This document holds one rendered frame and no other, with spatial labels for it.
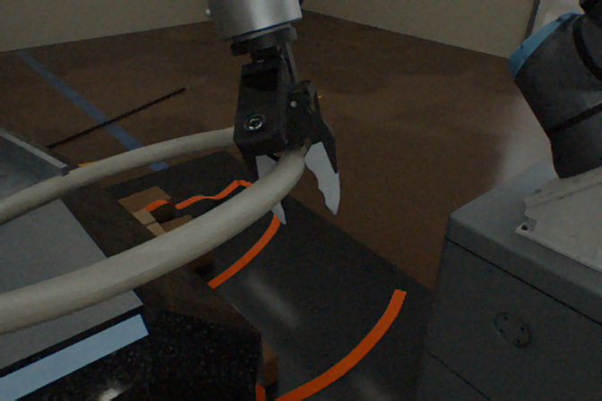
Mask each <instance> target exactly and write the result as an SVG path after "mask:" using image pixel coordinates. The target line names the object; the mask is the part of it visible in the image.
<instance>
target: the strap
mask: <svg viewBox="0 0 602 401"><path fill-rule="evenodd" d="M239 185H243V186H245V187H247V188H248V187H249V186H250V185H252V184H251V183H248V182H246V181H243V180H241V181H234V182H233V183H232V184H231V185H230V186H229V187H228V188H227V189H226V190H225V191H224V192H222V193H221V194H219V195H217V196H215V197H203V196H196V197H193V198H191V199H189V200H185V201H182V202H180V203H178V204H177V205H174V204H173V203H172V202H170V201H169V202H167V201H163V200H158V201H156V202H154V203H152V204H151V205H148V206H146V207H145V208H143V209H147V210H148V211H149V212H151V211H152V210H154V209H155V208H157V207H158V206H160V205H162V204H164V203H167V205H168V206H171V207H174V208H177V209H181V208H183V207H186V206H188V205H190V204H192V203H193V202H195V201H198V200H203V199H223V198H225V197H227V196H228V195H229V194H230V193H232V192H233V191H234V190H235V189H236V188H237V187H238V186H239ZM141 210H142V209H141ZM279 225H280V220H279V219H278V218H277V217H276V216H275V214H274V213H273V219H272V221H271V224H270V226H269V228H268V230H267V231H266V232H265V234H264V235H263V236H262V238H261V239H260V240H259V241H258V242H257V243H256V244H255V245H254V246H253V248H252V249H251V250H250V251H249V252H247V253H246V254H245V255H244V256H243V257H242V258H241V259H240V260H239V261H238V262H237V263H236V264H235V265H233V266H232V267H231V268H229V269H228V270H226V271H225V272H224V273H222V274H221V275H219V276H218V277H216V278H214V279H213V280H212V281H211V282H209V283H208V284H209V285H210V286H211V287H212V288H216V287H217V286H219V285H221V284H222V283H224V282H225V281H226V280H228V279H229V278H230V277H231V276H233V275H234V274H235V273H237V272H238V271H239V270H240V269H241V268H242V267H243V266H244V265H246V264H247V263H248V262H249V261H250V260H251V259H252V258H253V257H254V256H255V255H256V254H257V253H258V252H259V251H260V250H261V249H262V248H263V247H264V246H265V245H266V243H267V242H269V241H270V239H271V238H272V237H273V235H274V234H275V233H276V231H277V229H278V227H279ZM405 294H406V292H403V291H400V290H397V289H396V290H395V292H394V295H393V297H392V299H391V302H390V305H389V307H388V309H387V310H386V312H385V314H384V315H383V316H382V317H381V319H380V320H379V321H378V323H377V324H376V325H375V327H374V328H373V329H372V330H371V331H370V333H369V334H368V335H367V336H366V337H365V338H364V339H363V340H362V342H361V343H360V344H359V345H358V346H357V347H356V348H355V349H354V350H353V351H351V352H350V353H349V354H348V355H347V356H346V357H344V358H343V359H342V360H341V361H340V362H338V363H337V364H335V365H334V366H333V367H332V368H331V369H329V370H328V371H327V372H325V373H324V374H322V375H321V376H319V377H317V378H316V379H314V380H311V381H310V382H308V383H306V384H305V385H303V386H301V387H299V388H296V389H294V390H292V391H290V392H288V393H287V394H285V395H283V396H281V397H278V398H276V399H275V400H274V401H300V400H302V399H304V398H306V397H309V396H311V395H312V394H314V393H315V392H317V391H319V390H321V389H322V388H325V387H327V386H328V385H330V384H331V383H332V382H333V381H335V380H337V379H338V378H339V377H340V376H341V375H343V374H344V373H345V372H346V371H348V370H349V369H350V368H351V367H353V366H354V365H355V364H356V363H357V362H358V361H359V360H360V359H362V358H363V357H364V356H365V355H366V354H367V353H368V352H369V350H370V349H371V348H372V347H373V346H374V345H375V344H376V342H377V341H378V340H379V339H380V338H381V337H382V335H383V334H384V333H385V331H386V330H387V329H388V327H389V326H390V325H391V324H392V322H393V321H394V319H395V318H396V316H397V314H398V312H399V310H400V307H401V305H402V302H403V300H404V297H405Z"/></svg>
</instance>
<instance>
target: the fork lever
mask: <svg viewBox="0 0 602 401"><path fill-rule="evenodd" d="M69 174H70V173H69V169H68V166H67V165H65V163H63V162H61V161H60V160H58V159H56V158H52V157H50V156H49V155H48V154H46V153H44V152H42V151H40V150H39V149H36V148H34V147H32V146H30V145H29V144H27V143H25V142H23V141H20V140H19V139H17V138H15V137H13V136H12V135H10V134H8V133H6V132H3V131H1V130H0V200H1V199H2V198H4V197H8V196H10V195H12V194H14V193H17V192H19V191H21V190H24V189H26V188H28V187H31V186H33V185H35V184H38V183H42V182H44V181H46V180H48V179H51V178H54V177H57V176H59V175H61V176H62V177H65V176H67V175H69ZM72 193H74V191H72V192H68V193H67V194H64V195H62V196H60V197H57V198H55V199H53V200H49V201H46V202H44V203H42V204H40V205H38V206H36V207H34V208H32V209H28V210H26V211H24V212H22V213H21V214H19V215H17V216H15V217H13V218H10V219H7V220H5V221H4V222H2V223H0V226H1V225H2V224H4V223H6V222H10V221H12V220H14V219H16V218H18V217H20V216H23V215H25V214H27V213H29V212H32V211H33V210H35V209H39V208H41V207H43V206H45V205H47V204H48V203H51V202H54V201H57V200H59V199H61V198H63V197H65V196H67V195H70V194H72Z"/></svg>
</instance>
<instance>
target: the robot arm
mask: <svg viewBox="0 0 602 401"><path fill-rule="evenodd" d="M304 1H305V0H207V2H208V5H209V7H210V9H208V10H206V15H207V17H208V18H209V19H213V22H214V25H215V28H216V31H217V34H218V37H219V40H221V41H225V40H229V39H233V43H230V44H229V45H230V48H231V53H232V56H239V55H246V54H250V56H251V59H252V62H253V63H252V64H246V65H243V66H242V67H241V72H240V80H239V87H238V94H237V102H236V115H235V118H236V122H235V130H234V137H233V140H234V142H235V144H236V145H237V147H238V148H239V150H240V152H241V153H242V155H243V157H244V158H245V163H246V166H247V168H248V172H249V174H250V176H251V177H252V179H253V181H254V183H255V182H256V181H257V180H259V179H260V178H261V177H262V176H264V175H265V174H266V173H267V172H268V171H269V170H271V169H272V168H273V166H274V165H275V164H276V163H277V162H278V160H279V159H280V158H279V157H277V156H275V155H274V154H273V153H277V152H281V151H283V150H284V149H285V148H286V145H288V144H291V143H295V144H297V145H298V146H299V147H304V145H305V139H307V138H308V137H309V136H310V140H311V146H310V147H309V149H308V151H307V152H306V154H305V163H306V165H307V167H308V168H309V169H310V170H311V171H312V172H314V175H315V177H316V178H317V187H318V189H319V190H320V192H321V193H322V194H323V197H324V202H325V203H324V204H325V206H326V208H327V209H328V210H329V211H330V213H331V214H332V215H333V216H334V215H336V213H337V209H338V206H339V201H340V181H339V169H338V165H337V144H336V139H335V135H334V132H333V130H332V128H331V127H330V125H329V124H327V123H326V122H325V121H324V120H323V116H322V112H321V109H320V105H319V101H318V97H317V90H316V87H315V83H314V79H311V80H307V81H300V80H299V78H298V74H297V68H296V64H295V60H294V57H293V54H292V50H291V46H290V43H289V42H290V41H293V40H296V39H297V32H296V28H295V26H294V27H291V24H292V23H293V22H296V21H298V20H301V18H302V16H303V15H302V12H301V8H300V7H301V5H302V4H303V2H304ZM578 4H579V5H580V7H581V9H582V10H583V12H584V14H581V13H580V12H578V11H577V10H573V11H571V12H568V13H565V14H563V15H561V16H559V17H558V18H557V19H555V20H554V21H551V22H549V23H548V24H547V25H544V26H543V27H541V28H540V29H538V30H537V31H535V33H534V34H533V35H531V36H530V37H529V38H527V39H526V40H525V41H524V42H523V43H522V44H521V45H518V46H517V47H516V48H515V49H514V50H513V51H512V53H511V54H510V55H509V57H508V60H507V65H508V68H509V70H510V72H511V74H512V77H513V81H514V82H515V83H516V84H517V86H518V88H519V89H520V92H521V94H522V95H523V97H524V98H525V99H526V101H527V103H528V104H529V107H530V108H531V110H532V112H533V114H534V115H535V117H536V118H537V120H538V122H539V123H540V125H541V127H542V129H543V130H544V132H545V134H546V136H547V138H548V139H549V141H550V147H551V153H552V160H553V167H554V171H555V173H556V175H557V177H559V178H560V179H565V178H569V177H572V176H576V175H579V174H582V172H586V171H588V170H590V169H592V168H595V167H597V166H601V165H602V0H579V2H578ZM313 102H314V105H315V109H316V112H315V111H314V109H313V107H312V105H311V104H312V103H313ZM271 211H272V212H273V213H274V214H275V216H276V217H277V218H278V219H279V220H280V221H281V222H282V223H283V224H285V225H286V224H287V223H288V209H287V206H286V204H285V201H284V200H283V199H282V200H281V201H279V202H278V203H277V204H276V205H275V206H274V207H273V208H272V209H271Z"/></svg>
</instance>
